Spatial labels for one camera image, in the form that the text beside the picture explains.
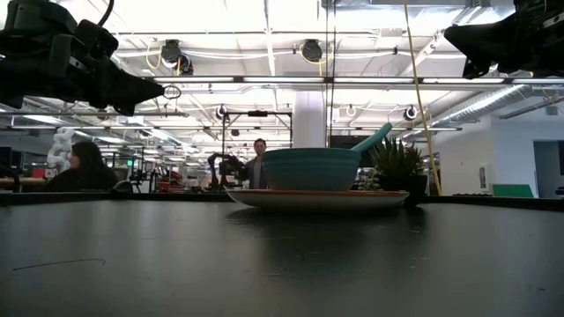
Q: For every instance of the teal green bowl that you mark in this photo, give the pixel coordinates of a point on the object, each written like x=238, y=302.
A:
x=308, y=169

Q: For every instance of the black aluminium table frame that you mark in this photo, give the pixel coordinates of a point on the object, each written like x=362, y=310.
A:
x=132, y=196

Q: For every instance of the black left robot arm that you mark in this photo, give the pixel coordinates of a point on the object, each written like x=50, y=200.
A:
x=22, y=57

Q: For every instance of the green board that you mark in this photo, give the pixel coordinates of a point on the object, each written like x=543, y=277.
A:
x=513, y=190

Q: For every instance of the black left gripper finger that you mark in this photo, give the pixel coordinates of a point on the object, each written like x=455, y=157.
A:
x=136, y=94
x=132, y=79

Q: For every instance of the white column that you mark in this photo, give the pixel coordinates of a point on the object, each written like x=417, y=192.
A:
x=308, y=119

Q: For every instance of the black rig stand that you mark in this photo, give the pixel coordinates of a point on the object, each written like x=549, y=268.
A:
x=224, y=141

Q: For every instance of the red orange plate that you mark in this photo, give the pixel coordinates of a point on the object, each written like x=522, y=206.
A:
x=317, y=200

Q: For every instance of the white stacked robot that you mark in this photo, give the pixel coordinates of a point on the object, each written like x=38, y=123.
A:
x=61, y=145

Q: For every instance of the person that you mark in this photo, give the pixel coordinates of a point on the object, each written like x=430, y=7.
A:
x=257, y=171
x=88, y=171

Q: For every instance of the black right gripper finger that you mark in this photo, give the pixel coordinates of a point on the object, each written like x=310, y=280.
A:
x=467, y=46
x=473, y=28

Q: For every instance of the black background robot arm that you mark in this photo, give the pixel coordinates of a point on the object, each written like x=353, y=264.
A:
x=227, y=167

